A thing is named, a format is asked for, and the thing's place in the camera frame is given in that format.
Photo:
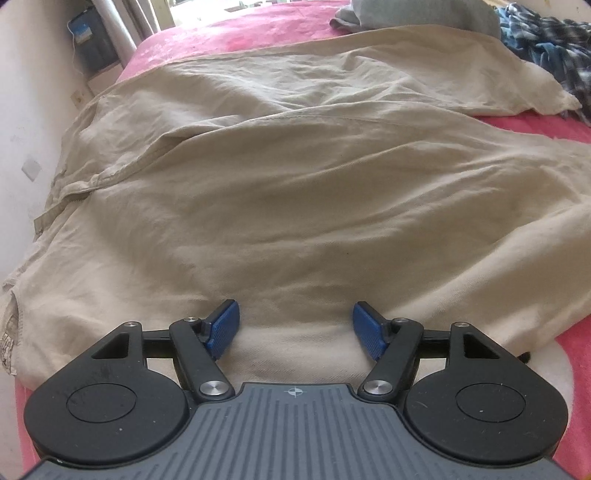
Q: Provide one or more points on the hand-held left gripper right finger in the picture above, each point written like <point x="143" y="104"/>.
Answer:
<point x="368" y="328"/>

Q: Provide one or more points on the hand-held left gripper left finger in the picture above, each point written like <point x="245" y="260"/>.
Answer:
<point x="225" y="325"/>

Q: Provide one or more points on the beige garment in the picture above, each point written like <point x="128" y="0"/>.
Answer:
<point x="300" y="194"/>

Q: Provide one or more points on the pink floral blanket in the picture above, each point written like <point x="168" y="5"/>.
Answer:
<point x="258" y="32"/>

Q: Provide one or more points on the grey garment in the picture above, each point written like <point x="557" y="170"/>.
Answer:
<point x="415" y="16"/>

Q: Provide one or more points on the grey curtain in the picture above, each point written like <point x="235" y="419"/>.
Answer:
<point x="134" y="18"/>

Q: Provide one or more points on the plaid shirt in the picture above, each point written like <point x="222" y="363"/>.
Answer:
<point x="549" y="41"/>

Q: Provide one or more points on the wall socket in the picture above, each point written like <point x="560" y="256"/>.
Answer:
<point x="78" y="97"/>

